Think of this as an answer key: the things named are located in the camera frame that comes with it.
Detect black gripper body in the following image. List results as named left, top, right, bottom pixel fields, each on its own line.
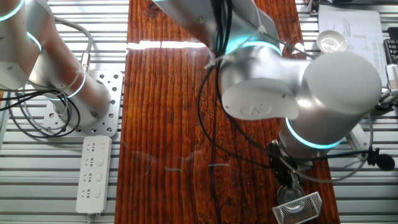
left=269, top=149, right=304, bottom=180

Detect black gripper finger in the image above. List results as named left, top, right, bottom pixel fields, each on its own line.
left=278, top=174, right=292, bottom=189
left=290, top=172, right=302, bottom=189

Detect small round steel plate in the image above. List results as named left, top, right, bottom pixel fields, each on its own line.
left=276, top=184, right=307, bottom=213

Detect white mesh basket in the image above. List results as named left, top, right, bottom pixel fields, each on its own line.
left=272, top=191, right=323, bottom=224

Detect small silver mounted device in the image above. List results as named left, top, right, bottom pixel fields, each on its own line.
left=374, top=90, right=398, bottom=112

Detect brown wooden board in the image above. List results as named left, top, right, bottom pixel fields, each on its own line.
left=114, top=0, right=341, bottom=224

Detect small white ceramic dish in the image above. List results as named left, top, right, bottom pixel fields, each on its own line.
left=316, top=30, right=348, bottom=54

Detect printed paper sheet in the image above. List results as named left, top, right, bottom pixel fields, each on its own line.
left=317, top=4, right=389, bottom=88

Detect black keyboard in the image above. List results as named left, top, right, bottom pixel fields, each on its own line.
left=382, top=27, right=398, bottom=65

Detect white power strip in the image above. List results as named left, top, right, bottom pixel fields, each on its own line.
left=75, top=136, right=112, bottom=215

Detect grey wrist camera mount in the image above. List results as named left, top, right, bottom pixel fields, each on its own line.
left=345, top=123, right=371, bottom=153

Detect black cable plug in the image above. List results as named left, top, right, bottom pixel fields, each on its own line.
left=366, top=147, right=396, bottom=171

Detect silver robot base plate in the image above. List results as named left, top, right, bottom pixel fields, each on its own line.
left=42, top=70, right=124, bottom=138

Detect thick grey base cable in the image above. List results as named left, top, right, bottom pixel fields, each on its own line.
left=46, top=14, right=94, bottom=73

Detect black base cables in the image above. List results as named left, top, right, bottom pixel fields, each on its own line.
left=0, top=88, right=82, bottom=139

